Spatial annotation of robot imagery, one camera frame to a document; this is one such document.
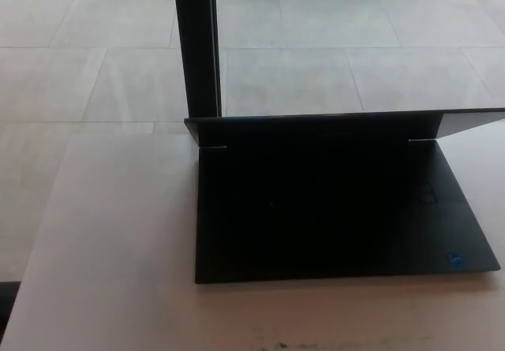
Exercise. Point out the black vertical post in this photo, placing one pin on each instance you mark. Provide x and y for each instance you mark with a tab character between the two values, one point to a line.
197	43

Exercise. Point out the silver Dell laptop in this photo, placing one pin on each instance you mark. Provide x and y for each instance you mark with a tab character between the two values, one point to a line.
315	217

